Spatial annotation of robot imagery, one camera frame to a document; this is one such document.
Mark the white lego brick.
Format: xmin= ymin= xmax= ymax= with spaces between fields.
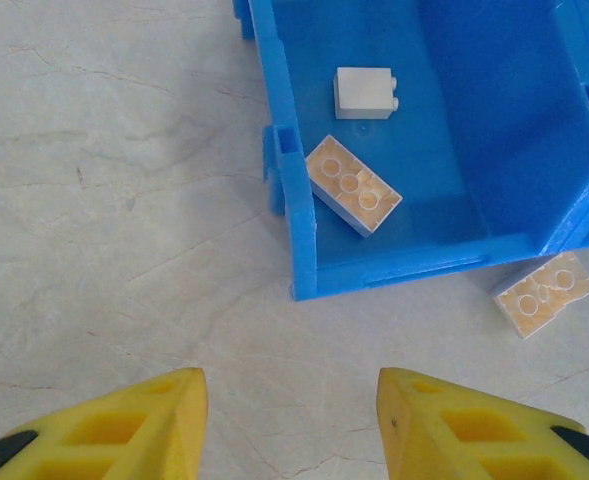
xmin=332 ymin=66 xmax=401 ymax=122

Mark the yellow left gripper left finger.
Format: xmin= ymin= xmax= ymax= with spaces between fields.
xmin=0 ymin=367 xmax=210 ymax=480

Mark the cream lego brick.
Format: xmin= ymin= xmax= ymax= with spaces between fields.
xmin=304 ymin=133 xmax=405 ymax=240
xmin=490 ymin=249 xmax=589 ymax=341

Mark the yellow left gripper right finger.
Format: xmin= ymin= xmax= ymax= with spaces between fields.
xmin=376 ymin=366 xmax=589 ymax=480

